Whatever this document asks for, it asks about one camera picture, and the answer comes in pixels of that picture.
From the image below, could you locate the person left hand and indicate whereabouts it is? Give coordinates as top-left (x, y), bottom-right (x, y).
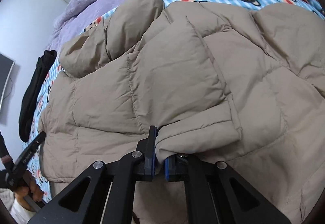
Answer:
top-left (14, 171), bottom-right (43, 211)

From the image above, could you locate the white sleeved left forearm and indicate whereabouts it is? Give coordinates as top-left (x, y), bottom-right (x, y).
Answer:
top-left (11, 199), bottom-right (35, 224)

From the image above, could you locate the black folded garment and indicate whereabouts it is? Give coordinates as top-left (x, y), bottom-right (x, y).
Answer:
top-left (18, 50), bottom-right (57, 143)

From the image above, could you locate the wall mounted television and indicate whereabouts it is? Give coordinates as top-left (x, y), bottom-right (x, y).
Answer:
top-left (0, 53), bottom-right (15, 108)

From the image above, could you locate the beige puffer jacket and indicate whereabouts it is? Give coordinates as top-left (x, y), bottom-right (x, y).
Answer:
top-left (39, 0), bottom-right (324, 223)

